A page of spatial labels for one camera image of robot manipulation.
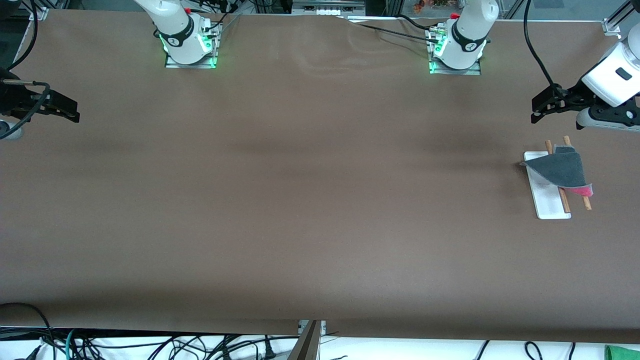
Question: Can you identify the short black table cable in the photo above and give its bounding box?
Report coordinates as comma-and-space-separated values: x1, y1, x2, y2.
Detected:
397, 14, 436, 32

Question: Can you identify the aluminium frame strut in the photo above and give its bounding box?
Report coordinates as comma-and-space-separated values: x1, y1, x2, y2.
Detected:
287, 320, 327, 360

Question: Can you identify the green cloth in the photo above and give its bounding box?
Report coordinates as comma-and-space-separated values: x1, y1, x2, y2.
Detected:
604, 344, 640, 360

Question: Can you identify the black looped floor cable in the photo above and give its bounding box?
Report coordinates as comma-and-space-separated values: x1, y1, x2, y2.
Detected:
0, 302, 56, 360

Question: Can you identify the white power strip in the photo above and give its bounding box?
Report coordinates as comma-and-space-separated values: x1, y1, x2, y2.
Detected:
292, 0, 366, 16

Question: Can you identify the small orange clutter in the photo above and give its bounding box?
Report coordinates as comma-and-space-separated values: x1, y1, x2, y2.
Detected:
412, 0, 453, 13

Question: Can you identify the white rack with wooden bars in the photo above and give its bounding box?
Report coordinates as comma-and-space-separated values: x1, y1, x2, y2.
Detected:
523, 135, 593, 221

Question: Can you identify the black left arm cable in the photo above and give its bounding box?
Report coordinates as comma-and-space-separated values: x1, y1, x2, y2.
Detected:
523, 0, 558, 88

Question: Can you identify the long black table cable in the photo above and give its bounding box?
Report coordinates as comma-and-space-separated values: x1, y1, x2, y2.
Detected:
345, 16, 441, 43

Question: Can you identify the pink and grey towel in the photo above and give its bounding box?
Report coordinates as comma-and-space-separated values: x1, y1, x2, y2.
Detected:
520, 146, 595, 198

